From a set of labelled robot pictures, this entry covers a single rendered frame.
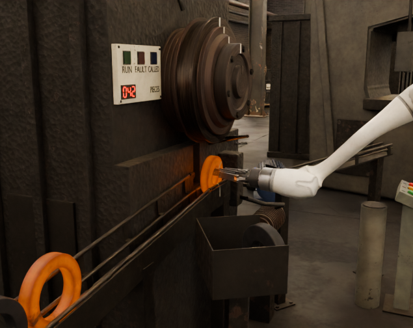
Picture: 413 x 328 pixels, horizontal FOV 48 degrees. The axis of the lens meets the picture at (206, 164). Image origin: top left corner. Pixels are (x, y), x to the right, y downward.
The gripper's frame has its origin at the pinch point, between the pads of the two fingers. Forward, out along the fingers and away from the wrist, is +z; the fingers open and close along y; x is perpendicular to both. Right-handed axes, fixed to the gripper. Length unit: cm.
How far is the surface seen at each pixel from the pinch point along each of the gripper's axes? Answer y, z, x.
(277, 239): -52, -42, -2
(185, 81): -22.4, 1.9, 35.8
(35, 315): -98, -1, -11
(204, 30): -13, 0, 53
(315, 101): 277, 16, 5
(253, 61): 850, 272, 31
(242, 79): 0.1, -10.3, 36.5
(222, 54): -9.8, -6.1, 45.3
